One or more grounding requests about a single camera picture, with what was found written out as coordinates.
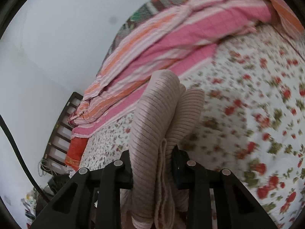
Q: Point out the red orange pillow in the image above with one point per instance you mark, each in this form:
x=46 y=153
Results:
x=75 y=152

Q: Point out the dark patchwork floral blanket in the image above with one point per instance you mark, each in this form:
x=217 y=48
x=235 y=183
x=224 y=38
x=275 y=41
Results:
x=147 y=11

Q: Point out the dark wooden headboard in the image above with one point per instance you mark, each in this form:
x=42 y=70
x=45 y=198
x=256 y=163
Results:
x=53 y=160

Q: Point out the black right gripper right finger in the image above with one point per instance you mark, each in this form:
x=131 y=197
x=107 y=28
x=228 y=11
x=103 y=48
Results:
x=216 y=198

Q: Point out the white red floral bedsheet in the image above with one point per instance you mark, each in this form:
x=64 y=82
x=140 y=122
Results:
x=252 y=121

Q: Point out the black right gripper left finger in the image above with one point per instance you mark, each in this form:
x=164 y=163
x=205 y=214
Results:
x=91 y=199

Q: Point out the pink orange striped quilt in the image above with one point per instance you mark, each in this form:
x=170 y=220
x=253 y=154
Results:
x=178 y=38

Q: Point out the pale pink knit sweater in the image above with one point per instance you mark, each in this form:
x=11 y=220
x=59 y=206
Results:
x=166 y=113

